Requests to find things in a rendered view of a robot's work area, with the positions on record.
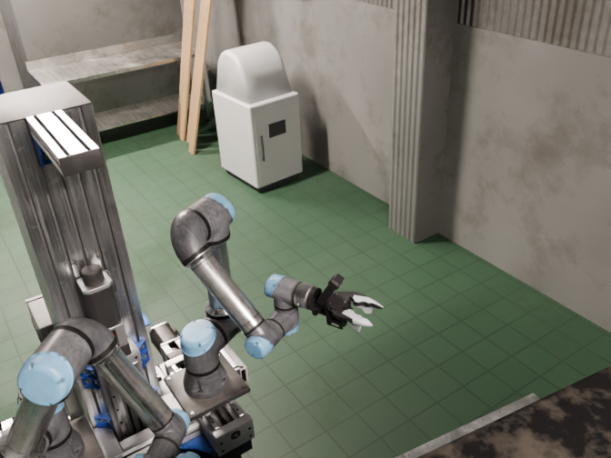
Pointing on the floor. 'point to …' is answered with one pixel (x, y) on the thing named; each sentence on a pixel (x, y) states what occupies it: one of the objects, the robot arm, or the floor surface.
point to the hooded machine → (257, 117)
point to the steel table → (101, 64)
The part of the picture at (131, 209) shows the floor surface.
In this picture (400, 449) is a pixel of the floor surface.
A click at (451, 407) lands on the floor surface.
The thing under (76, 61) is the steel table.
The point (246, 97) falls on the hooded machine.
